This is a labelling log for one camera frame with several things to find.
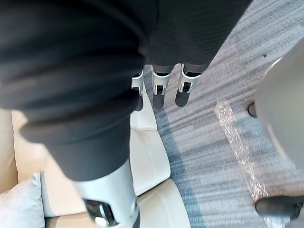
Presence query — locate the right robot hand black cloth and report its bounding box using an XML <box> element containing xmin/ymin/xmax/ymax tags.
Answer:
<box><xmin>0</xmin><ymin>0</ymin><xmax>253</xmax><ymax>228</ymax></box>

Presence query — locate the cream leather sofa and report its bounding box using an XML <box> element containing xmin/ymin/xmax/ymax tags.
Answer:
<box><xmin>0</xmin><ymin>91</ymin><xmax>192</xmax><ymax>228</ymax></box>

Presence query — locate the light grey cushion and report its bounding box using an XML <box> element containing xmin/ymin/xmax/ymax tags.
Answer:
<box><xmin>0</xmin><ymin>172</ymin><xmax>46</xmax><ymax>228</ymax></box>

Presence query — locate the clear plastic wrap strip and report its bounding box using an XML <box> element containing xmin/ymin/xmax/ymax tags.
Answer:
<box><xmin>214</xmin><ymin>100</ymin><xmax>272</xmax><ymax>200</ymax></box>

